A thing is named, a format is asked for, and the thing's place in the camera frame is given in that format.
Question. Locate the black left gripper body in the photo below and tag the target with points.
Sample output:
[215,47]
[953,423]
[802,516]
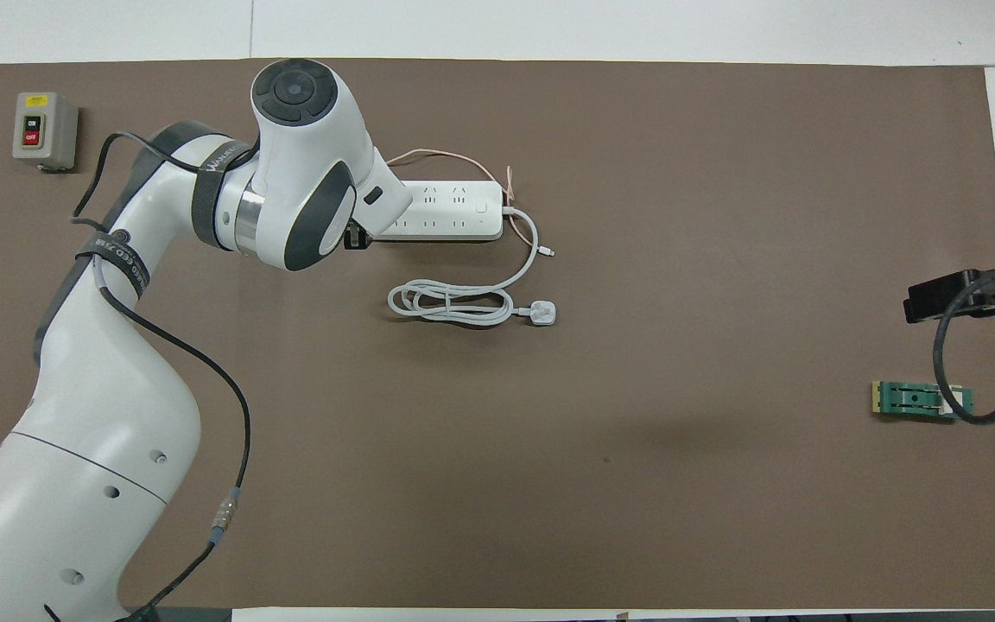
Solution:
[358,237]

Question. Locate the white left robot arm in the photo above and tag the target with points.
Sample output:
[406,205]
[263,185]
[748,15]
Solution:
[109,415]

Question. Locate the white power strip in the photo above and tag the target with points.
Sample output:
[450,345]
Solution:
[454,212]

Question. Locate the brown table mat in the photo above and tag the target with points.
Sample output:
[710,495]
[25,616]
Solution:
[549,475]

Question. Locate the green knife switch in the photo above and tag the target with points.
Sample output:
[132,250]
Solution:
[916,400]

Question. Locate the grey push-button switch box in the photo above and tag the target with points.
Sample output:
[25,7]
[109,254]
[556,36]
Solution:
[41,130]

